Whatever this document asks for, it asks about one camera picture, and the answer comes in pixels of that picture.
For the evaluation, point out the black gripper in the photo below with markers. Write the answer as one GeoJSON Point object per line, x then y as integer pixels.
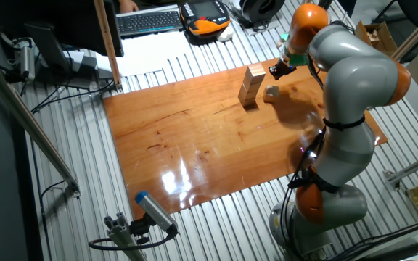
{"type": "Point", "coordinates": [285, 66]}

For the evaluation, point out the light wooden cube block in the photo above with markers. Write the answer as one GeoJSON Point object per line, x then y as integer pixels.
{"type": "Point", "coordinates": [256, 70]}
{"type": "Point", "coordinates": [246, 102]}
{"type": "Point", "coordinates": [251, 83]}
{"type": "Point", "coordinates": [248, 93]}
{"type": "Point", "coordinates": [271, 94]}

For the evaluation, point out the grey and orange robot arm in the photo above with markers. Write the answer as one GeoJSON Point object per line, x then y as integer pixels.
{"type": "Point", "coordinates": [354, 79]}

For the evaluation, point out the person hand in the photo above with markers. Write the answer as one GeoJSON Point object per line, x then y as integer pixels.
{"type": "Point", "coordinates": [128, 5]}

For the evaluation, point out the mint green small object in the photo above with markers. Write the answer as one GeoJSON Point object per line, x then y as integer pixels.
{"type": "Point", "coordinates": [284, 36]}

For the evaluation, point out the black round device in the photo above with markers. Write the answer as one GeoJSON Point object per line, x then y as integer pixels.
{"type": "Point", "coordinates": [261, 9]}

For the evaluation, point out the white rounded object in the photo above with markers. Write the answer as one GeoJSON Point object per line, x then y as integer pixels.
{"type": "Point", "coordinates": [225, 33]}

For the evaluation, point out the orange and black teach pendant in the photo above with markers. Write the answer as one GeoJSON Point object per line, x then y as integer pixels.
{"type": "Point", "coordinates": [205, 18]}

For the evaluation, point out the cardboard box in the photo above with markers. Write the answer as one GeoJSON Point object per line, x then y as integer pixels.
{"type": "Point", "coordinates": [376, 38]}

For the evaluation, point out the varnished wooden board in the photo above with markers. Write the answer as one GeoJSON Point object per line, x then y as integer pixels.
{"type": "Point", "coordinates": [194, 152]}

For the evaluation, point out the white paper sheets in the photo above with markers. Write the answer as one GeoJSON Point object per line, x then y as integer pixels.
{"type": "Point", "coordinates": [147, 50]}

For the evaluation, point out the black keyboard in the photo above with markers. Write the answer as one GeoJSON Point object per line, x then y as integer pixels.
{"type": "Point", "coordinates": [149, 22]}

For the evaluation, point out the black monitor with stand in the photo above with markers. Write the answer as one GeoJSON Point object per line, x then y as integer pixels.
{"type": "Point", "coordinates": [49, 18]}

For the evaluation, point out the green camera mount flange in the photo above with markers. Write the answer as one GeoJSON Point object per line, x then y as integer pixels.
{"type": "Point", "coordinates": [298, 58]}

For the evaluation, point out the grey aluminium frame strut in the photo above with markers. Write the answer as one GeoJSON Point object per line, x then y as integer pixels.
{"type": "Point", "coordinates": [31, 123]}
{"type": "Point", "coordinates": [412, 166]}
{"type": "Point", "coordinates": [417, 32]}

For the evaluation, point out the tan frame post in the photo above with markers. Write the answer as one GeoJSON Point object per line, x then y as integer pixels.
{"type": "Point", "coordinates": [107, 43]}

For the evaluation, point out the silver camera with blue cap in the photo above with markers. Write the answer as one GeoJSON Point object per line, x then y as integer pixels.
{"type": "Point", "coordinates": [154, 212]}

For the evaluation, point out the aluminium profile camera post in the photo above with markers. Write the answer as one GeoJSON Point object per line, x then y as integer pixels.
{"type": "Point", "coordinates": [122, 235]}

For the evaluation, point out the silver camera on clamp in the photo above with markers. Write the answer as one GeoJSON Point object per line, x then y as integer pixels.
{"type": "Point", "coordinates": [27, 61]}

